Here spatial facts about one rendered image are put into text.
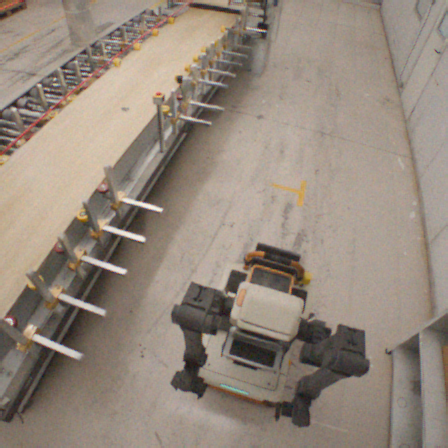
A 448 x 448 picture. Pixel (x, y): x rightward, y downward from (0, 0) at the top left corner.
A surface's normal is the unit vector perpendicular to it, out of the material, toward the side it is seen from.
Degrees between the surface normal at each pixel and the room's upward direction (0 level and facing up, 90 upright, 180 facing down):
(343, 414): 0
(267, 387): 0
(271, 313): 42
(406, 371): 0
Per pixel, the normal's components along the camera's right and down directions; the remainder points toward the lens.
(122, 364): 0.07, -0.62
